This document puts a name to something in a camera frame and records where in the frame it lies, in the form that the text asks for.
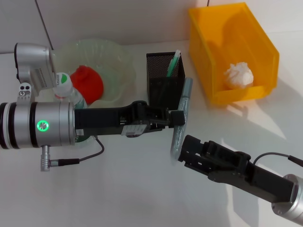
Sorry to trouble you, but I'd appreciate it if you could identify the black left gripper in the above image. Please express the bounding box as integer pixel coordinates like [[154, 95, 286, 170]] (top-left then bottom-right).
[[74, 100, 186, 138]]

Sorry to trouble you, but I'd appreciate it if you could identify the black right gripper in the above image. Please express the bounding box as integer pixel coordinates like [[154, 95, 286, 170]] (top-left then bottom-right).
[[178, 134, 296, 204]]

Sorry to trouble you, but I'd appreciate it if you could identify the silver glitter marker pen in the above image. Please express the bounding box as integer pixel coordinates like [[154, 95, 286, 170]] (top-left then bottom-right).
[[169, 77, 194, 166]]

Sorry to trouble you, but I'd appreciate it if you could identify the green pen white cap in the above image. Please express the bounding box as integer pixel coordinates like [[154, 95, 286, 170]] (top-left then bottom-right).
[[166, 49, 182, 78]]

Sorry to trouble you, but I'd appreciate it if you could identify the red-orange fruit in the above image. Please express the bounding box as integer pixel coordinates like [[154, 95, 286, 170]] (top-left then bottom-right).
[[70, 65, 104, 105]]

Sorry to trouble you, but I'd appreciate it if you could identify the white paper ball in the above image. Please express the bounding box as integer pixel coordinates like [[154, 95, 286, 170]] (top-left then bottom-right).
[[223, 61, 254, 89]]

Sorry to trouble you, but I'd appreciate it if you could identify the clear bottle green label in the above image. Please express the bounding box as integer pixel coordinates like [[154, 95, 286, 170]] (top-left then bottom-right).
[[54, 72, 98, 148]]

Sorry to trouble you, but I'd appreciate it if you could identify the black mesh pen holder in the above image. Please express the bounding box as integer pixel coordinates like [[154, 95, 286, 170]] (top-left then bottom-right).
[[146, 52, 186, 112]]

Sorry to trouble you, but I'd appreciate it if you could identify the translucent wavy fruit plate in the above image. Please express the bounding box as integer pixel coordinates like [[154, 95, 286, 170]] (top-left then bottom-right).
[[51, 39, 137, 105]]

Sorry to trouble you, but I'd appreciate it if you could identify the yellow plastic storage bin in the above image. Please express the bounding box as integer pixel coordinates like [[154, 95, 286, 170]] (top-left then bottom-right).
[[188, 2, 280, 105]]

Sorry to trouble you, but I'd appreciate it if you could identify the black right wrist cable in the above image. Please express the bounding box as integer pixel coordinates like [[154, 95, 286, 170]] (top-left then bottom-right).
[[252, 152, 303, 166]]

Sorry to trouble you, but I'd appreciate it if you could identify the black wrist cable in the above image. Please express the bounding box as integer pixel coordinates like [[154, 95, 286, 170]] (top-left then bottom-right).
[[50, 136, 105, 166], [252, 152, 303, 166]]

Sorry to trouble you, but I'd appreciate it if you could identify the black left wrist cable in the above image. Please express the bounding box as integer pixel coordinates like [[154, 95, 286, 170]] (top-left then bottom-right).
[[50, 136, 105, 166]]

